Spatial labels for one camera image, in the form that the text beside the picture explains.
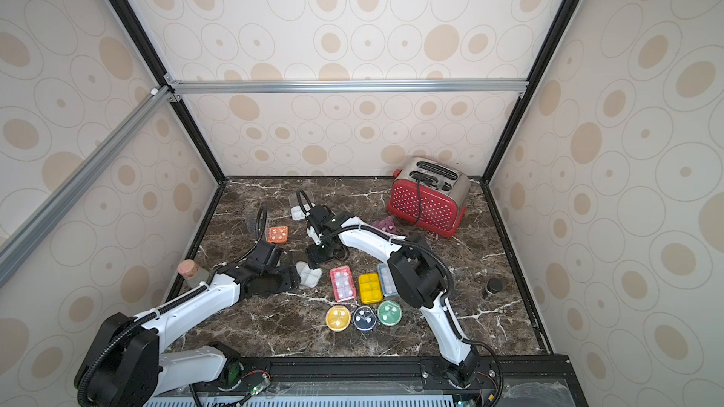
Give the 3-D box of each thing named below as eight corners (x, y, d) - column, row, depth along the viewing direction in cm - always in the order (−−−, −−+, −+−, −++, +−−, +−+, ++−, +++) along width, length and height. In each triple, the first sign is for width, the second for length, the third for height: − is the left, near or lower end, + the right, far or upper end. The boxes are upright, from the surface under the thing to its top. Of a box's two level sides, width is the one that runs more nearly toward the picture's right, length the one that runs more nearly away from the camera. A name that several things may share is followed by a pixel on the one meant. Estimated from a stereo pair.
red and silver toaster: (385, 213, 110) (387, 179, 96) (407, 186, 120) (413, 151, 105) (445, 245, 101) (458, 213, 87) (464, 212, 111) (478, 178, 96)
